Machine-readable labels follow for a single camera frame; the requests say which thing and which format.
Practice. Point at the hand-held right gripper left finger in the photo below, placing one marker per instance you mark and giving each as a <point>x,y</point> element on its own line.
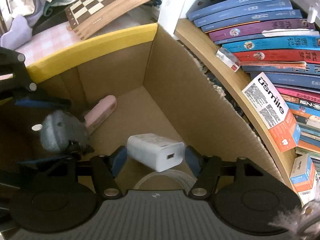
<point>118,160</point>

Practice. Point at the clear printed tape roll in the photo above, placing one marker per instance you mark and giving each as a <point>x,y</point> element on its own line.
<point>180,177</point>

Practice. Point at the pile of clothes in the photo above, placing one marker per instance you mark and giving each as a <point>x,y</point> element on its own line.
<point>20,27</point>

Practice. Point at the grey fluffy cloth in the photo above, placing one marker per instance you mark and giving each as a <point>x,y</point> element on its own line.
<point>295,222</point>

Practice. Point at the white block charger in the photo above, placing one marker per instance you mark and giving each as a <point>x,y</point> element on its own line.
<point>150,150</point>

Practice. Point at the yellow cardboard box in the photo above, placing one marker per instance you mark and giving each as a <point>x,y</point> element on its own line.
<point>187,105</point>

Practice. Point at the white and orange toothpaste box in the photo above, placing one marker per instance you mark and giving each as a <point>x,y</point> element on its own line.
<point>272,107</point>

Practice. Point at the small red and white box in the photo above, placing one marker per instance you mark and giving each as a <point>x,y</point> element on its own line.
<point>226,57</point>

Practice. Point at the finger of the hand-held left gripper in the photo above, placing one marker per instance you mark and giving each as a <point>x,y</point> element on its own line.
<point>37,102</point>
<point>50,160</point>

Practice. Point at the small grey plush toy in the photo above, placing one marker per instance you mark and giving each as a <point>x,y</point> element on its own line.
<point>57,132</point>

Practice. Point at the row of books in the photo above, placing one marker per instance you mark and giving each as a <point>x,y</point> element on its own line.
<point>262,20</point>

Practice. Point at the pink utility knife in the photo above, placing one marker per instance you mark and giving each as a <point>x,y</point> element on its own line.
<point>100,112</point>

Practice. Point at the pink checked desktop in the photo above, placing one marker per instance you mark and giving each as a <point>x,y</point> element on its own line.
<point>47,40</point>

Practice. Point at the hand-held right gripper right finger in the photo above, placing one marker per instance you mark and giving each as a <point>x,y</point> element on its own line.
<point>192,160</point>

